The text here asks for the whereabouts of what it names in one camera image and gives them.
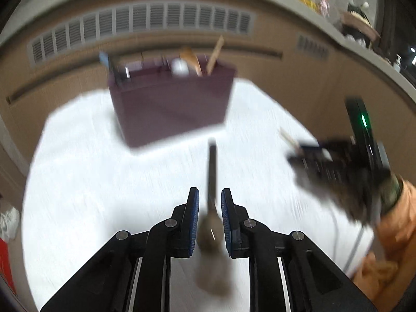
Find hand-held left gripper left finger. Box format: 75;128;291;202
41;187;200;312

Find person's orange garment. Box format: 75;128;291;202
353;253;416;312

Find red object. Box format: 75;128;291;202
0;238;16;295

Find purple utensil holder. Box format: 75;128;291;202
108;55;237;148

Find blue spoon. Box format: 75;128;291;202
99;51;124;83

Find large grey vent grille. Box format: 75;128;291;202
31;2;256;67

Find grey cable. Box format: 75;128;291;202
331;211;368;277

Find wooden chopsticks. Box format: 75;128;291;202
279;127;301;153

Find dark spoon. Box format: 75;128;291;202
194;137;233;298

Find white spoon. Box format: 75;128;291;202
171;58;190;77

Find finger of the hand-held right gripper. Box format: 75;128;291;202
297;140;332;157
288;156;313;170

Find person's right forearm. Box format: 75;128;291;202
374;172;416;257

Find wooden spoon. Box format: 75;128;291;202
180;47;204;77

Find cardboard box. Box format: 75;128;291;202
340;10;381;40

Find white cloth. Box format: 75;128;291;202
21;78;374;312

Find small grey vent grille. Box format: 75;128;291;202
296;34;330;61

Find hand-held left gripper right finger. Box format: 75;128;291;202
221;188;379;312

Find white shoe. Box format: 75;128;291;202
0;209;21;241

